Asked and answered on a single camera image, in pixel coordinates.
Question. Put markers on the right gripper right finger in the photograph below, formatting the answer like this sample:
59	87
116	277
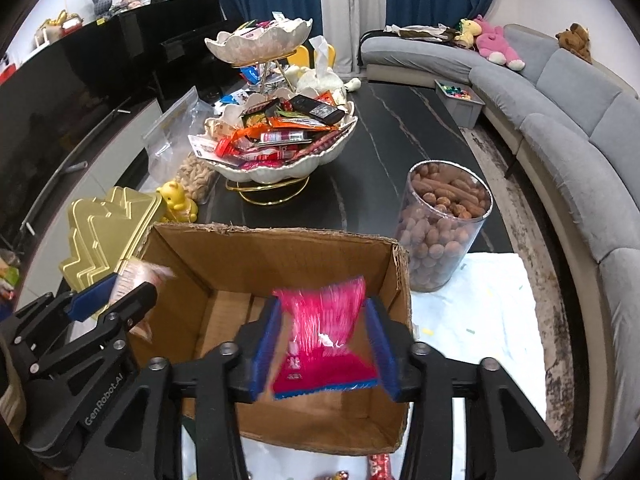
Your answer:
412	372

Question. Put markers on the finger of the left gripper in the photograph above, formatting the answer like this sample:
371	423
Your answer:
39	324
82	341

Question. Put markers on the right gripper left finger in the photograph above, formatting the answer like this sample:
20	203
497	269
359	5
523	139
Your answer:
233	373

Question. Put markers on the beige pink snack packet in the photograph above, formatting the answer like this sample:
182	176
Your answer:
135	292

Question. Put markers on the red twisted wrapper candy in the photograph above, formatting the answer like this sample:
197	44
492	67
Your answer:
339	475

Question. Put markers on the brown cardboard box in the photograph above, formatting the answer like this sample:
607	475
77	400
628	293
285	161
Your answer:
223	276

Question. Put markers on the red snack packet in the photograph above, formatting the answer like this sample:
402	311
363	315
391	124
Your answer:
380	467

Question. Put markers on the gold lid candy jar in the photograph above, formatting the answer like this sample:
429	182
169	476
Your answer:
105	232

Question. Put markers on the clear jar of nuts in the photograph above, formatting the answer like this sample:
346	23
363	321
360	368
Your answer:
443	209

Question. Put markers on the plastic bag of peanuts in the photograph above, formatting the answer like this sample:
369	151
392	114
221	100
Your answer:
170	154

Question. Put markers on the black television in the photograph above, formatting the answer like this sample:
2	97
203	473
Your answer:
54	100

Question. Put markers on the two tier snack stand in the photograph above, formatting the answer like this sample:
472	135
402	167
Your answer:
293	115

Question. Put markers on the grey bin with toys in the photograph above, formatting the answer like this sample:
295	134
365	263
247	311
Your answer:
462	103

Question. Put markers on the grey curved sofa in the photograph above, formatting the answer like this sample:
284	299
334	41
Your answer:
573	127

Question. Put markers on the grey bunny plush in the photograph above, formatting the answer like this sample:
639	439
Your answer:
102	8

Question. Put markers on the pink plush toy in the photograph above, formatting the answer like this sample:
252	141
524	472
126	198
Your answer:
492	45

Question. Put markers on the yellow plush toy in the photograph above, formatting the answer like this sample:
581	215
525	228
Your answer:
467	31

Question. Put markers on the brown teddy bear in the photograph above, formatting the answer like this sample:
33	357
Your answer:
576	40

